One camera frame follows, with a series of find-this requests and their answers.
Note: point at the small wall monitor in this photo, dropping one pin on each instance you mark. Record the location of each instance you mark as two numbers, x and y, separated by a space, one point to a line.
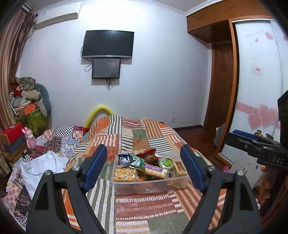
106 68

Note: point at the red snack bag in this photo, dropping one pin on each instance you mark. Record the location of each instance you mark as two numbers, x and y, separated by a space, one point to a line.
146 153

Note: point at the wall power socket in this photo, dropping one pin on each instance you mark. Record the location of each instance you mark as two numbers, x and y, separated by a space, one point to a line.
172 119

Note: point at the white plastic sheet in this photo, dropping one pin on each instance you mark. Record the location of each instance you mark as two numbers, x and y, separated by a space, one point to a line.
33 170

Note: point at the green snack packet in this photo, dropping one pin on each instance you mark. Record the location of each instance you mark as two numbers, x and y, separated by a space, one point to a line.
137 163

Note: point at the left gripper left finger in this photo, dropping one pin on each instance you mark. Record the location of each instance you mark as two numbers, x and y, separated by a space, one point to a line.
47 213

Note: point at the golden biscuit tray pack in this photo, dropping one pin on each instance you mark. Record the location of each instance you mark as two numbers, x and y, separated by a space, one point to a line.
125 175

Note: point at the pink plush toy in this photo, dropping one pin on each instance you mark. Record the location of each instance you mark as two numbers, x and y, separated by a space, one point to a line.
30 139

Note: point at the tan wafer bar pack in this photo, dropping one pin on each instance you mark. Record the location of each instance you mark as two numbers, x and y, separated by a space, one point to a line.
179 169

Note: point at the blue snack bag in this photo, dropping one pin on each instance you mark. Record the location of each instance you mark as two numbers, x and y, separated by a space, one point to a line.
124 160

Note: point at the orange fried snack bag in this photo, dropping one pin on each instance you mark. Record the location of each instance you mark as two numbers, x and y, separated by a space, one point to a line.
142 176

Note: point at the green gift bag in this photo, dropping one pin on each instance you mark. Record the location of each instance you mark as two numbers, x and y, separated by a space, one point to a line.
36 122

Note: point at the red box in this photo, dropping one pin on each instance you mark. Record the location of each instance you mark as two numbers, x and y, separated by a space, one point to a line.
11 134

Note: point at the wooden wardrobe frame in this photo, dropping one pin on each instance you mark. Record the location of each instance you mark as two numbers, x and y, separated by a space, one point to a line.
211 22

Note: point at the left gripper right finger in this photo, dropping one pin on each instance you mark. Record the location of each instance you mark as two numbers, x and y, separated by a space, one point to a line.
240 213

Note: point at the purple label rice cracker pack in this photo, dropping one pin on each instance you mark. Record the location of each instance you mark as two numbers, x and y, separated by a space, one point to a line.
154 171

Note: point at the large wall television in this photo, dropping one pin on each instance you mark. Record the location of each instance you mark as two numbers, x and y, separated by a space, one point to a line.
108 43

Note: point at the checkered patchwork quilt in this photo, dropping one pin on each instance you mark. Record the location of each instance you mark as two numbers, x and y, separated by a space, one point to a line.
56 150

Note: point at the striped brown curtain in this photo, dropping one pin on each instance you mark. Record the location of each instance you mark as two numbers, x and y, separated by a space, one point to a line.
13 39

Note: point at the person right hand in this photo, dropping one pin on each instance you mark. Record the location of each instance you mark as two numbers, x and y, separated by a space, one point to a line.
266 184

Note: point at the pile of cushions and boxes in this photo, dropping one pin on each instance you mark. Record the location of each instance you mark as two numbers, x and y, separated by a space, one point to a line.
27 96

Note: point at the dark grey box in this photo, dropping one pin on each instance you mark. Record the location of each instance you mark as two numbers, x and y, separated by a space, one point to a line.
16 145

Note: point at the white air conditioner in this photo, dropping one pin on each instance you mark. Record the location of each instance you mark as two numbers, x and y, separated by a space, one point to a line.
58 15

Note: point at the white mini fridge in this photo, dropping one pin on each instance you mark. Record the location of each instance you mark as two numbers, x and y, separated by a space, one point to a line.
250 168

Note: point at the yellow foam tube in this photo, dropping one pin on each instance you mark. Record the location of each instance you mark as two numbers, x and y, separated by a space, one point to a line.
100 109

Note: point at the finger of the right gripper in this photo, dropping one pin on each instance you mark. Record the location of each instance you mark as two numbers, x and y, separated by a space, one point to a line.
241 135
252 148

